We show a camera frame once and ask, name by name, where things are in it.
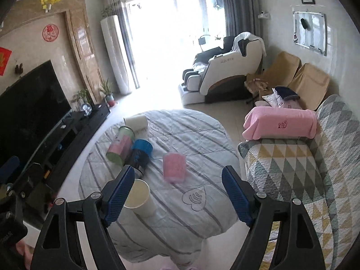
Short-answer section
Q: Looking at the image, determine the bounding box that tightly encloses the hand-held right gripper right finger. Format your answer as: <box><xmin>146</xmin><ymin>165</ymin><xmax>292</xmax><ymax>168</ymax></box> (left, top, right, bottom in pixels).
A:
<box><xmin>221</xmin><ymin>165</ymin><xmax>324</xmax><ymax>270</ymax></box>

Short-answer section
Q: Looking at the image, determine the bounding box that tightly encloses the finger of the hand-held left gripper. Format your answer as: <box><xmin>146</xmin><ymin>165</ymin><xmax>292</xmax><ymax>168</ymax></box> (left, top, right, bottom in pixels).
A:
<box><xmin>0</xmin><ymin>156</ymin><xmax>21</xmax><ymax>185</ymax></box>
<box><xmin>15</xmin><ymin>162</ymin><xmax>53</xmax><ymax>204</ymax></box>

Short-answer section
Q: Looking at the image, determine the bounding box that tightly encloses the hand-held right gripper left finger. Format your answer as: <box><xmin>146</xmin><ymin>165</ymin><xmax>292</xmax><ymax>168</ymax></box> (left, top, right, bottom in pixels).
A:
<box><xmin>31</xmin><ymin>164</ymin><xmax>136</xmax><ymax>270</ymax></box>

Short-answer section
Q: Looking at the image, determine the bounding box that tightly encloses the white cup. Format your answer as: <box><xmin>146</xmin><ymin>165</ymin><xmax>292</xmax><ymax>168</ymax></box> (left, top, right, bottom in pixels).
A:
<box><xmin>123</xmin><ymin>178</ymin><xmax>157</xmax><ymax>217</ymax></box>

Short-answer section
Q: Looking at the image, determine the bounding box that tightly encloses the person's left hand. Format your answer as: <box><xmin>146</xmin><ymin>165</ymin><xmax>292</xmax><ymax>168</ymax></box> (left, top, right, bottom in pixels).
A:
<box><xmin>15</xmin><ymin>240</ymin><xmax>38</xmax><ymax>268</ymax></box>

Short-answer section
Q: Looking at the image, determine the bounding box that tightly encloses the blue can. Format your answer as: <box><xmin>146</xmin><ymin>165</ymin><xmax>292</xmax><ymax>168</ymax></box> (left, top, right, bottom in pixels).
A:
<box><xmin>127</xmin><ymin>139</ymin><xmax>154</xmax><ymax>179</ymax></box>

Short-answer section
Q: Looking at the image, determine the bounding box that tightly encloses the green and pink canister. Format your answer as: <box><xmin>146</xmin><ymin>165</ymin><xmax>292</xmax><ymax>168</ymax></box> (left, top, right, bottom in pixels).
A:
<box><xmin>106</xmin><ymin>125</ymin><xmax>136</xmax><ymax>167</ymax></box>

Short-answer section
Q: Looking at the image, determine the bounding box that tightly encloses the round table with striped cloth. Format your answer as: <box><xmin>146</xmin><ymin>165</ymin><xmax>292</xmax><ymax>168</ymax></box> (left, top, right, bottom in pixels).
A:
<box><xmin>78</xmin><ymin>108</ymin><xmax>246</xmax><ymax>268</ymax></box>

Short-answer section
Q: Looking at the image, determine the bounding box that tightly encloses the pink sponge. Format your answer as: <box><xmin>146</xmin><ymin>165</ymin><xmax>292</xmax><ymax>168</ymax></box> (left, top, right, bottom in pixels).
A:
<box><xmin>162</xmin><ymin>151</ymin><xmax>188</xmax><ymax>184</ymax></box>

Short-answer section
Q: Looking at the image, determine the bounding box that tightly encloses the sofa with triangle quilt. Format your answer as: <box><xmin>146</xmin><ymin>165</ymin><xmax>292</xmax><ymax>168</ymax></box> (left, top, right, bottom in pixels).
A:
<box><xmin>237</xmin><ymin>94</ymin><xmax>360</xmax><ymax>270</ymax></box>

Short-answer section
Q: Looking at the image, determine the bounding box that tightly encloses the black television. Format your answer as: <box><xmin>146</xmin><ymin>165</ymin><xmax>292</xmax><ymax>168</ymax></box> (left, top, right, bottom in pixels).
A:
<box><xmin>0</xmin><ymin>59</ymin><xmax>72</xmax><ymax>172</ymax></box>

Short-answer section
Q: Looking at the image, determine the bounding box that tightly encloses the black television stand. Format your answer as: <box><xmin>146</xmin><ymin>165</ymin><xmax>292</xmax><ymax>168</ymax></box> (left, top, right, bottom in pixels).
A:
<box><xmin>21</xmin><ymin>102</ymin><xmax>110</xmax><ymax>228</ymax></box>

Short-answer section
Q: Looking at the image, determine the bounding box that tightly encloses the white paper roll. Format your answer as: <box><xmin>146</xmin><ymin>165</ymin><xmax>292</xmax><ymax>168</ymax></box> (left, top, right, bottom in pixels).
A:
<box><xmin>124</xmin><ymin>114</ymin><xmax>148</xmax><ymax>131</ymax></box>

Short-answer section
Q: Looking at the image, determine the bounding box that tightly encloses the pink towel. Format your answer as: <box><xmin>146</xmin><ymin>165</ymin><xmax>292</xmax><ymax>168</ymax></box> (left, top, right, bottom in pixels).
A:
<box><xmin>242</xmin><ymin>106</ymin><xmax>317</xmax><ymax>142</ymax></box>

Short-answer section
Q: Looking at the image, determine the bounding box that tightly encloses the small green potted plant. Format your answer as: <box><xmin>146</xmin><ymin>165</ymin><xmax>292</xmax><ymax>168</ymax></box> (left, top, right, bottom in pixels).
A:
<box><xmin>72</xmin><ymin>89</ymin><xmax>91</xmax><ymax>111</ymax></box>

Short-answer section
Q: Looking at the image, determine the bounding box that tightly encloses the white patterned pillow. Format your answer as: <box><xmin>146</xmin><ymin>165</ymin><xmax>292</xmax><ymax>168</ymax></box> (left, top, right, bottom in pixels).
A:
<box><xmin>262</xmin><ymin>92</ymin><xmax>303</xmax><ymax>110</ymax></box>

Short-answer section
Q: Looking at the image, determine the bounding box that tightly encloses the potted plant in pink pot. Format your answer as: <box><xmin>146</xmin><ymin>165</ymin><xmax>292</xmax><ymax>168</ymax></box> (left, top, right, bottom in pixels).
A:
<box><xmin>98</xmin><ymin>78</ymin><xmax>115</xmax><ymax>108</ymax></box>

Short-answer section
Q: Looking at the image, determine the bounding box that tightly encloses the brown cardboard box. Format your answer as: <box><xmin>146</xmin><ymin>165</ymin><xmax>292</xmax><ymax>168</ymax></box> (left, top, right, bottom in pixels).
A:
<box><xmin>244</xmin><ymin>73</ymin><xmax>271</xmax><ymax>99</ymax></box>

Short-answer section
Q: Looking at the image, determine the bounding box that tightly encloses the dark navy cushion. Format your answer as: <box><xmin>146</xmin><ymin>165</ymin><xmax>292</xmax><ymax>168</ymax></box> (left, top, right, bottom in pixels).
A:
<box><xmin>274</xmin><ymin>85</ymin><xmax>300</xmax><ymax>101</ymax></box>

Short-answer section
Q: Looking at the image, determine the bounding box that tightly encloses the white massage chair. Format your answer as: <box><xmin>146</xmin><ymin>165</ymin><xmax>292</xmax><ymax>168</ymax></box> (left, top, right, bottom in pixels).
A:
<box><xmin>178</xmin><ymin>32</ymin><xmax>267</xmax><ymax>105</ymax></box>

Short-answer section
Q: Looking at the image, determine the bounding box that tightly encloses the tan sofa cushion cover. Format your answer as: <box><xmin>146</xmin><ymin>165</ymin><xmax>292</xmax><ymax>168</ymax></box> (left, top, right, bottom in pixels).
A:
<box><xmin>288</xmin><ymin>63</ymin><xmax>330</xmax><ymax>111</ymax></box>
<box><xmin>260</xmin><ymin>51</ymin><xmax>302</xmax><ymax>91</ymax></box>

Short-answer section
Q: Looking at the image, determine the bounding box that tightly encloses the white standing air conditioner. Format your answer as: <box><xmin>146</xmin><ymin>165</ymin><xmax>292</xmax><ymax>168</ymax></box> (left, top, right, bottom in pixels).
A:
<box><xmin>100</xmin><ymin>15</ymin><xmax>133</xmax><ymax>95</ymax></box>

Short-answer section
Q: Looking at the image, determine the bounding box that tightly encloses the balcony chair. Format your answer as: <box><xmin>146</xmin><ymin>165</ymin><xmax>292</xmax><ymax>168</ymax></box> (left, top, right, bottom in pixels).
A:
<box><xmin>198</xmin><ymin>34</ymin><xmax>212</xmax><ymax>53</ymax></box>

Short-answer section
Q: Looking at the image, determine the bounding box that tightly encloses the white towel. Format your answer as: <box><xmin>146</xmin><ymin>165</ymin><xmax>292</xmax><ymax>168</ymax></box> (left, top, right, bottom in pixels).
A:
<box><xmin>233</xmin><ymin>31</ymin><xmax>267</xmax><ymax>57</ymax></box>

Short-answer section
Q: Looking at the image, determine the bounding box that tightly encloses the grey curtain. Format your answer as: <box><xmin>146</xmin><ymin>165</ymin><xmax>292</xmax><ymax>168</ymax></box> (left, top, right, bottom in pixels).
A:
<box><xmin>105</xmin><ymin>0</ymin><xmax>140</xmax><ymax>89</ymax></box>
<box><xmin>220</xmin><ymin>0</ymin><xmax>261</xmax><ymax>39</ymax></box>

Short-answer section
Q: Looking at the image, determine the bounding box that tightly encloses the red paper wall decoration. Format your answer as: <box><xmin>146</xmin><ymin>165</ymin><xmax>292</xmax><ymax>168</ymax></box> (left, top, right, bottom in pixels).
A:
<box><xmin>0</xmin><ymin>47</ymin><xmax>12</xmax><ymax>76</ymax></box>

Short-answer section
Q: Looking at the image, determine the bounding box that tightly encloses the round red wall decoration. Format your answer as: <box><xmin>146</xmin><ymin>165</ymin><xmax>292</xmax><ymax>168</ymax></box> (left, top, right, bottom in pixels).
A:
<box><xmin>42</xmin><ymin>24</ymin><xmax>59</xmax><ymax>41</ymax></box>

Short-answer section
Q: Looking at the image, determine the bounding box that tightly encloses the wall whiteboard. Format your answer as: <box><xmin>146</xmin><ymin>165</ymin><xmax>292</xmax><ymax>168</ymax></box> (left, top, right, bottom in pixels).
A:
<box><xmin>292</xmin><ymin>10</ymin><xmax>327</xmax><ymax>56</ymax></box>

